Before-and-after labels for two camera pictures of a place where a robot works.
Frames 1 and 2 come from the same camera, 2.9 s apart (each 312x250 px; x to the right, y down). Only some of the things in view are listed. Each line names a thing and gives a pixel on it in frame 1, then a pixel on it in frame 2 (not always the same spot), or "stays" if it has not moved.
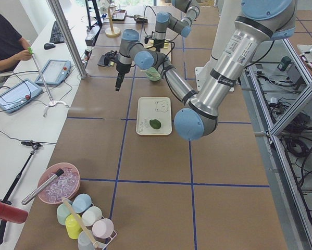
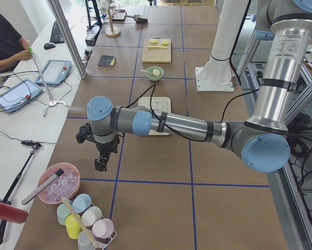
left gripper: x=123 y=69 -> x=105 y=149
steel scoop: x=138 y=19 stays
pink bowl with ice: x=66 y=185 stays
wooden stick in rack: x=80 y=222 stays
